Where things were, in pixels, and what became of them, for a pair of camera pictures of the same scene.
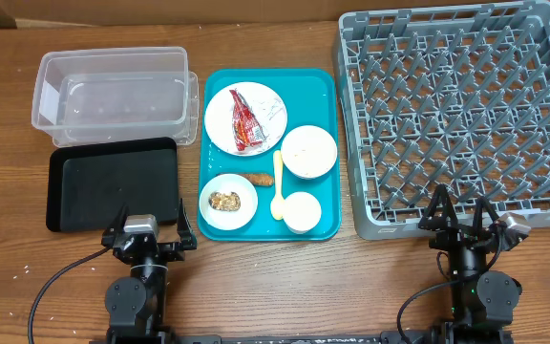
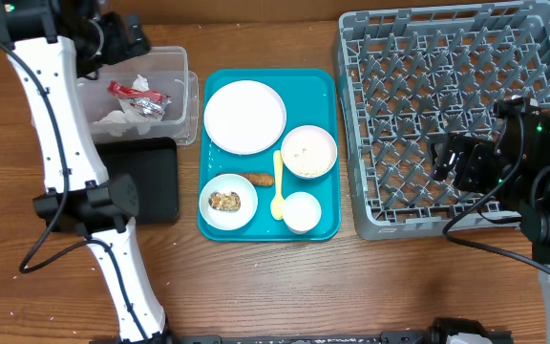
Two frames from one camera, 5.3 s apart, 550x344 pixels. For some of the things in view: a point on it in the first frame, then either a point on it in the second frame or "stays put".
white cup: [302, 212] stays put
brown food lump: [224, 202] stays put
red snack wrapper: [246, 128] -> [143, 102]
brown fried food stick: [260, 179] stays put
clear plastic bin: [116, 93] stays put
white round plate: [245, 118] stays put
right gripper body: [454, 238] -> [477, 169]
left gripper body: [168, 253] -> [110, 42]
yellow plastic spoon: [278, 204] stays put
